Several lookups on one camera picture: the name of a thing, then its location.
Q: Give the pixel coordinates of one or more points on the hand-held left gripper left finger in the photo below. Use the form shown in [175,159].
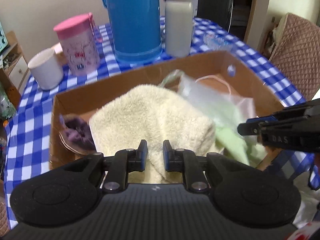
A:
[143,155]

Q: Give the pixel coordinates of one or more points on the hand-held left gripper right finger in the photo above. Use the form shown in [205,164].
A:
[167,155]

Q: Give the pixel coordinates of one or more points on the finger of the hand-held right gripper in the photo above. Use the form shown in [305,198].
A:
[260,120]
[250,129]

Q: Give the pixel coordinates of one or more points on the green mask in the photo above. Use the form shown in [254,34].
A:
[225,110]

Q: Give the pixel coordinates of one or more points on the pale yellow towel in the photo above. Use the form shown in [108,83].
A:
[150,112]

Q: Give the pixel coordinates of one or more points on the shallow cardboard box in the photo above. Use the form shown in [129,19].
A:
[125,85]

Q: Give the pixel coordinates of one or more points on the dark fuzzy cloth piece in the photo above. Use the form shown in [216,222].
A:
[75,130]

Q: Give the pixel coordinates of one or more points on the red and white garment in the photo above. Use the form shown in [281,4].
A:
[307,232]

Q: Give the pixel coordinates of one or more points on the blue white checkered tablecloth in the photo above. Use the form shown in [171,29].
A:
[32,110]

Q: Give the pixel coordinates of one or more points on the white insulated bottle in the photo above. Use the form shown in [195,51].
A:
[177,30]

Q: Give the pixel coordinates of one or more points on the pink lidded printed cup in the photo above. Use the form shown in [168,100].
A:
[77,50]

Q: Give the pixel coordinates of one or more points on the white mug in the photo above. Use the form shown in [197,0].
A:
[46,67]

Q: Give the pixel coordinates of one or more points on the blue thermos flask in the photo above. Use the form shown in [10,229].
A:
[135,17]

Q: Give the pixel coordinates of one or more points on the wooden shelf unit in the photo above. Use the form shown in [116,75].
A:
[15,65]

